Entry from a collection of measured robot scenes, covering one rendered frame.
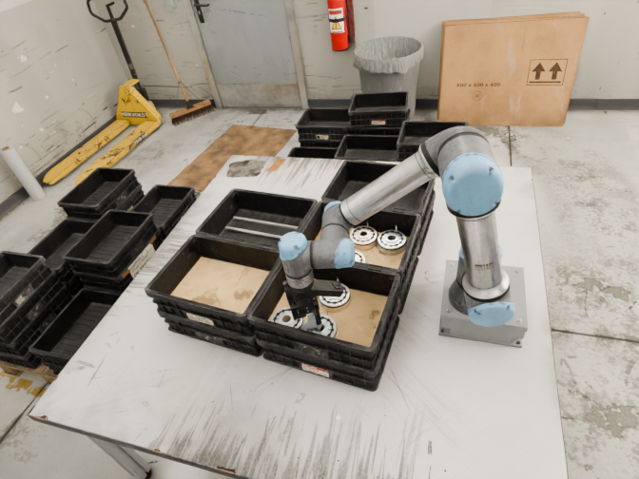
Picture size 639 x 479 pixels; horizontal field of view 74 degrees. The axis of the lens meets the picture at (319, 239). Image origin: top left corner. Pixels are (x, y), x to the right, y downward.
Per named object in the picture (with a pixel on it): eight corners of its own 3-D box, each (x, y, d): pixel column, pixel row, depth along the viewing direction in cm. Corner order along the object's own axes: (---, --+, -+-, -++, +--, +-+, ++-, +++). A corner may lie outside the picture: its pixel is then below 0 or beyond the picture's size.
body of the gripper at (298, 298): (288, 303, 129) (280, 276, 121) (315, 295, 130) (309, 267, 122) (294, 322, 124) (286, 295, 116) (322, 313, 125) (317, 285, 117)
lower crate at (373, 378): (401, 318, 148) (401, 296, 140) (377, 395, 128) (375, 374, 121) (298, 295, 163) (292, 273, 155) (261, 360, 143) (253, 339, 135)
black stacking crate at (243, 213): (322, 222, 175) (319, 201, 167) (292, 274, 155) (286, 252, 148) (240, 209, 189) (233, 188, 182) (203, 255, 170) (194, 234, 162)
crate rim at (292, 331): (401, 277, 135) (401, 273, 133) (374, 357, 115) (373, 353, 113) (288, 256, 149) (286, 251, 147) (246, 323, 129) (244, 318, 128)
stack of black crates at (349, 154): (402, 178, 305) (402, 136, 283) (396, 203, 284) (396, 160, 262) (348, 175, 317) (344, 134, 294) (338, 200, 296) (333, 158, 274)
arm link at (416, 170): (465, 98, 99) (313, 204, 124) (474, 121, 91) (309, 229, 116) (490, 133, 104) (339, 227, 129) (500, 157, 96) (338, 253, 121)
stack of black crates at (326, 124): (359, 147, 344) (357, 107, 322) (351, 168, 324) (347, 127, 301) (312, 146, 356) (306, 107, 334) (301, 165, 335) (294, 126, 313)
